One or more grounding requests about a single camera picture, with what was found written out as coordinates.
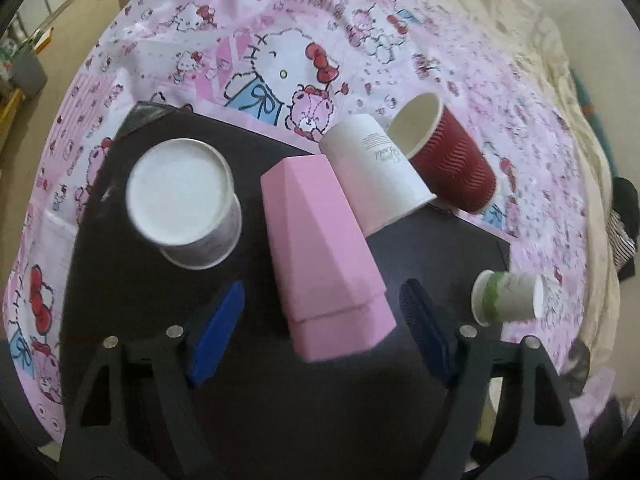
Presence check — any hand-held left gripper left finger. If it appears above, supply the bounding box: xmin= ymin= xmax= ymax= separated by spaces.
xmin=59 ymin=280 xmax=246 ymax=480

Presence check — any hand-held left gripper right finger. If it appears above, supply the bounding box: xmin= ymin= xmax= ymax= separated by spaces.
xmin=400 ymin=278 xmax=591 ymax=480

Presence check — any pink faceted plastic cup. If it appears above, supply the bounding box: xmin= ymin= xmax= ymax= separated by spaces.
xmin=260 ymin=154 xmax=387 ymax=322
xmin=286 ymin=290 xmax=397 ymax=364

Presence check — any small green-banded white paper cup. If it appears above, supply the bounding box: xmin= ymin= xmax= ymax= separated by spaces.
xmin=471 ymin=269 xmax=547 ymax=327

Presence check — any white patterned paper cup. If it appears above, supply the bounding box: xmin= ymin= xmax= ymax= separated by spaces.
xmin=125 ymin=138 xmax=243 ymax=271

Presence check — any plain white paper cup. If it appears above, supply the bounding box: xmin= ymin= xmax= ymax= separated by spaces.
xmin=319 ymin=113 xmax=438 ymax=237

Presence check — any dark red ripple paper cup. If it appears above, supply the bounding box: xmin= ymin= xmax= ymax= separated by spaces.
xmin=387 ymin=92 xmax=498 ymax=214

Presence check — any black tray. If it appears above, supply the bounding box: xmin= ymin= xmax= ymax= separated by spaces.
xmin=59 ymin=101 xmax=512 ymax=480

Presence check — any black and white striped cloth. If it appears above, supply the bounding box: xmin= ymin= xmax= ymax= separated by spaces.
xmin=606 ymin=209 xmax=639 ymax=272

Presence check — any teal cloth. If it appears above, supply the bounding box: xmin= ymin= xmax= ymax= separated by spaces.
xmin=571 ymin=69 xmax=618 ymax=171

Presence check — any grey storage box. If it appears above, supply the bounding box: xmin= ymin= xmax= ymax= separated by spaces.
xmin=9 ymin=49 xmax=49 ymax=100

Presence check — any pink cartoon printed blanket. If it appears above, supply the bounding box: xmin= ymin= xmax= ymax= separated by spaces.
xmin=0 ymin=0 xmax=608 ymax=466

